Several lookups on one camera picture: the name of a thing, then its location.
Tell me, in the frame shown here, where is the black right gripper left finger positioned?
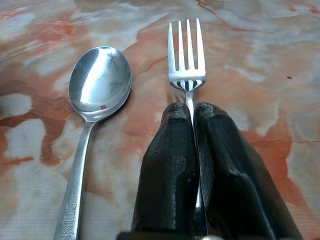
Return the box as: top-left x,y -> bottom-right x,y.
131,101 -> 201,233

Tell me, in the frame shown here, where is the silver metal spoon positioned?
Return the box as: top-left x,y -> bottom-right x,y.
52,45 -> 133,240

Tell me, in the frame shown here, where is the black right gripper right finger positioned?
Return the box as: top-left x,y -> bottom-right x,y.
193,101 -> 305,240

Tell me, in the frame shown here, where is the silver metal fork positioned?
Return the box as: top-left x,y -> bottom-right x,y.
167,17 -> 208,237

